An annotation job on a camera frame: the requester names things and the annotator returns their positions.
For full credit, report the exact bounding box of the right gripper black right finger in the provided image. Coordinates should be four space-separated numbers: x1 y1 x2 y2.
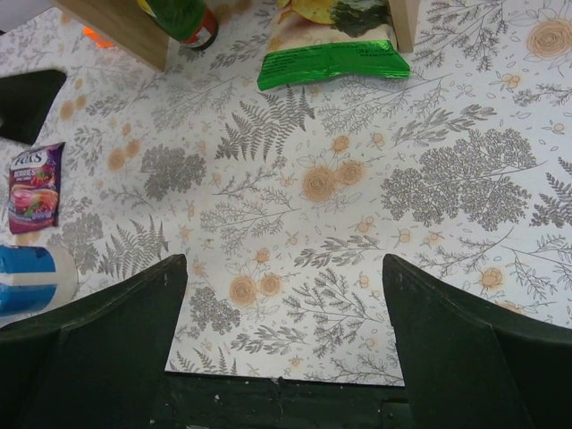
383 254 571 428

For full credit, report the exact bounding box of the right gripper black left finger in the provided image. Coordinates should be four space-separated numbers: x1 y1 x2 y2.
1 255 188 428

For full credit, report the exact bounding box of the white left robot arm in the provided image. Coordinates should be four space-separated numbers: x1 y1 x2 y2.
0 69 67 146

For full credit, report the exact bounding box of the orange candy box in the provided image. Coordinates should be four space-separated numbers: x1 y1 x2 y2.
83 27 114 48

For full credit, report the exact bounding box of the wooden two-tier shelf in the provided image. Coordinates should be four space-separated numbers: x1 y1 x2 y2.
53 0 421 72

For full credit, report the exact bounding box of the green glass bottle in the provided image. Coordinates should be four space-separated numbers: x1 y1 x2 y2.
138 0 219 51

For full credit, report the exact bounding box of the green cassava chips bag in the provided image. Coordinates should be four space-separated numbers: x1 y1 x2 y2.
257 1 410 91

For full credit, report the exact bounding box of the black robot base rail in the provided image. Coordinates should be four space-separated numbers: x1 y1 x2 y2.
149 372 416 428

